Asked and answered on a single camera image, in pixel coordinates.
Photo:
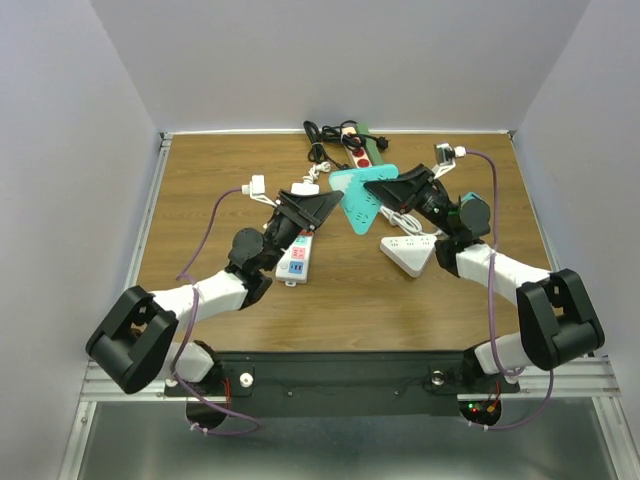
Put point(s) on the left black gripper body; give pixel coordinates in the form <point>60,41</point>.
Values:
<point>280,231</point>

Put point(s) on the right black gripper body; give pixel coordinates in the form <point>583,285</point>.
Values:
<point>432,204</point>

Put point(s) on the teal triangular power strip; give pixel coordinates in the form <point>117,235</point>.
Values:
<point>360,206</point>

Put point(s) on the white multicolour power strip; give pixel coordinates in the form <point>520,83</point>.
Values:
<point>293,267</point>

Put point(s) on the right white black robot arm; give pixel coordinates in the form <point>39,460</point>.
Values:
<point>557,320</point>

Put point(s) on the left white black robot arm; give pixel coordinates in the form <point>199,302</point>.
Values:
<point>146,333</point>

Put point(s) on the green power strip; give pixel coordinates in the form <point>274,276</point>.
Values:
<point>371,145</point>

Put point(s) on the beige red-socket power strip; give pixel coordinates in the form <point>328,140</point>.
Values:
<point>355,147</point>

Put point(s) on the small teal power strip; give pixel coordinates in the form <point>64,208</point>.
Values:
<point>470,196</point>

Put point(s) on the white triangular power strip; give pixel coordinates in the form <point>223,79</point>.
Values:
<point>410,253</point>

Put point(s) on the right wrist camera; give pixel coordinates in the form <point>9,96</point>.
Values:
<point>446,156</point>

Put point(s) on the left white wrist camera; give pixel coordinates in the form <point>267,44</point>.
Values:
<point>256,190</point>

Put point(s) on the aluminium table edge rail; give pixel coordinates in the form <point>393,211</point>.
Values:
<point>166,139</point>

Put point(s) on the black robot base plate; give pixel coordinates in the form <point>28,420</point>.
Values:
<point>358,383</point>

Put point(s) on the front aluminium frame rail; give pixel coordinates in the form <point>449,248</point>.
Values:
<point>100,386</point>

